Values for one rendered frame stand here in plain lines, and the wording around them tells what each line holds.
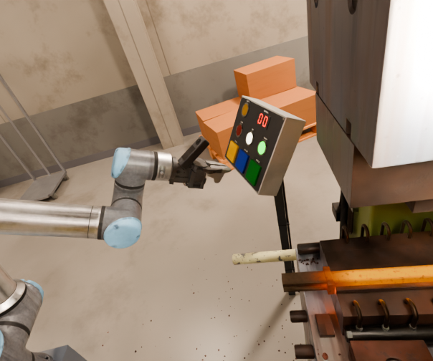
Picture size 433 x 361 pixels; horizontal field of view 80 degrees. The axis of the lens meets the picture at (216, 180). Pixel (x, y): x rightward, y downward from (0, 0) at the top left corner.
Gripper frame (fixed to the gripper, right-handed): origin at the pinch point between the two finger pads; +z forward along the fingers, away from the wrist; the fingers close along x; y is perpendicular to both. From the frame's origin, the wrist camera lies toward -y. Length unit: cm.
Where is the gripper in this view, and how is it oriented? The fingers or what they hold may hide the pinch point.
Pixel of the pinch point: (228, 167)
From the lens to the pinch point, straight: 89.3
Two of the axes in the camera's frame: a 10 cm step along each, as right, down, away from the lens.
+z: 9.1, 0.8, 4.0
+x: 3.2, 4.7, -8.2
